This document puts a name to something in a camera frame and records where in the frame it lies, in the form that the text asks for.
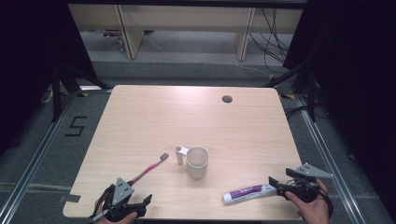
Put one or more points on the small colourful floor clutter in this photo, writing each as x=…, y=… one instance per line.
x=116, y=39

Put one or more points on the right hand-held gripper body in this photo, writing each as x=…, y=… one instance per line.
x=306, y=189

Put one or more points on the black curtain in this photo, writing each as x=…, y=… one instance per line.
x=28, y=62
x=355, y=77

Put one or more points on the person's left hand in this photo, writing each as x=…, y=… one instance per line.
x=124, y=220

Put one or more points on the round grey table grommet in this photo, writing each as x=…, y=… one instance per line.
x=227, y=99

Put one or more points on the red toothbrush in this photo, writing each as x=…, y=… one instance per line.
x=148, y=169

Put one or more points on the aluminium floor rail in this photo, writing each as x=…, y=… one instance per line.
x=330, y=155
x=31, y=161

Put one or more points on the person's right hand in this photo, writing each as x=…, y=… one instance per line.
x=311, y=211

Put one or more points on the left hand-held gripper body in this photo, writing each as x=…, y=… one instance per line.
x=121, y=191

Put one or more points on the white and purple toothpaste tube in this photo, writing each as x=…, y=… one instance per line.
x=247, y=193

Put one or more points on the yellow black tape piece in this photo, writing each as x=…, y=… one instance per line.
x=83, y=94
x=288, y=96

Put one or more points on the light wooden shelf unit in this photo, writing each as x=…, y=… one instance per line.
x=186, y=21

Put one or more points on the white cup with side tube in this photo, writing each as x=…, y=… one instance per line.
x=196, y=163

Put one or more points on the black metal stand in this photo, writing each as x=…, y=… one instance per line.
x=67, y=84
x=306, y=84

